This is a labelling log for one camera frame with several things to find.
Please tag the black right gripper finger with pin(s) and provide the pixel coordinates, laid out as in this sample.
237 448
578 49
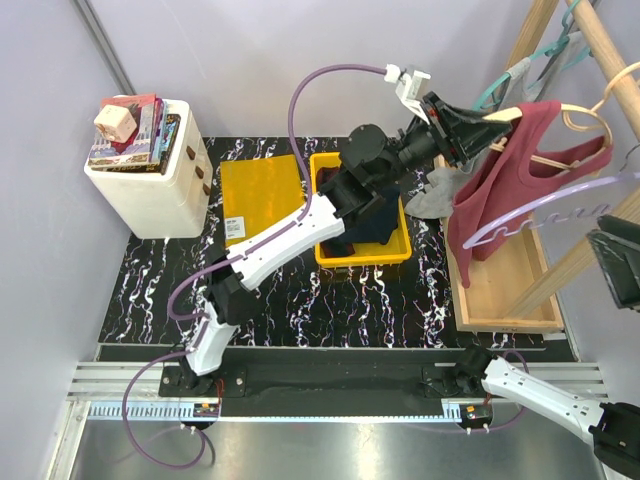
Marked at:
618 258
617 226

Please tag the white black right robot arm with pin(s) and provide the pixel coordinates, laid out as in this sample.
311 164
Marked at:
611 429

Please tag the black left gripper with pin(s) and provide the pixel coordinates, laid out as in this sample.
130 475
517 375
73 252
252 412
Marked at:
465 135

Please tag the teal plastic hanger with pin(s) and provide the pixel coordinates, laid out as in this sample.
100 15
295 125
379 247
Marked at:
514 86

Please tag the maroon tank top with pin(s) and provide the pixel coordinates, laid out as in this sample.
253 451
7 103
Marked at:
516 176

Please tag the navy blue tank top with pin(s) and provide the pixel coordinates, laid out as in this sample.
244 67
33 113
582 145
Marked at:
376 228

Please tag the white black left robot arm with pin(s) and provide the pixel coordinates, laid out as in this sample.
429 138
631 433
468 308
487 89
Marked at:
370 161

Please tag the wooden clothes rack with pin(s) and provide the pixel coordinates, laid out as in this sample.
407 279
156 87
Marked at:
515 291

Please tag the cream drawer cabinet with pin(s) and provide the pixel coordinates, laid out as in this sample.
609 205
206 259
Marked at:
171 204

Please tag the stack of books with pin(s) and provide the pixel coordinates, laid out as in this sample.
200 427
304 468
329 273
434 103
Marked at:
147 150

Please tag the yellow plastic bin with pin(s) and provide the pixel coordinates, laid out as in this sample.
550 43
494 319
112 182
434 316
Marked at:
397 250

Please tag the yellow flat lid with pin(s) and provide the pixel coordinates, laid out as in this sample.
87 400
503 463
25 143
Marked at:
258 193

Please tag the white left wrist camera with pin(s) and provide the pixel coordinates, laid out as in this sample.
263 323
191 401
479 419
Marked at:
410 87

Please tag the lavender plastic hanger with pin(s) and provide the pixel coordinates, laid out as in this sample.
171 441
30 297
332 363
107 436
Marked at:
522 218

